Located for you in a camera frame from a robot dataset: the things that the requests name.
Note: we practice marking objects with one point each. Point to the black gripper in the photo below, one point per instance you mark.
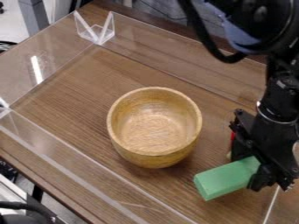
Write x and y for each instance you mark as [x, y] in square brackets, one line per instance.
[270, 142]

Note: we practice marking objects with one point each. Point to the green rectangular block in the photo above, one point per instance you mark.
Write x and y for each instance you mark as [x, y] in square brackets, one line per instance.
[226, 179]

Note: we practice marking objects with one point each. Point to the brown wooden bowl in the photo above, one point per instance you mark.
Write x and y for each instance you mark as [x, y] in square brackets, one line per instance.
[154, 124]

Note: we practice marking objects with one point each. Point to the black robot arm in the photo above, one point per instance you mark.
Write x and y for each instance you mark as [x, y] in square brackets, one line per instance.
[262, 27]

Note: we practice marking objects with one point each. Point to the red plush strawberry toy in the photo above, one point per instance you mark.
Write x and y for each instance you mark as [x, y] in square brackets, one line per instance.
[231, 143]

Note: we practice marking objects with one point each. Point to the black table clamp mount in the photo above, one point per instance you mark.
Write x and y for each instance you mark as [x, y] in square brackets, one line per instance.
[36, 215]

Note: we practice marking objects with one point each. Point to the clear acrylic corner bracket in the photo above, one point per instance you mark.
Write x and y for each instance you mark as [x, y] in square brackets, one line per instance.
[95, 33]

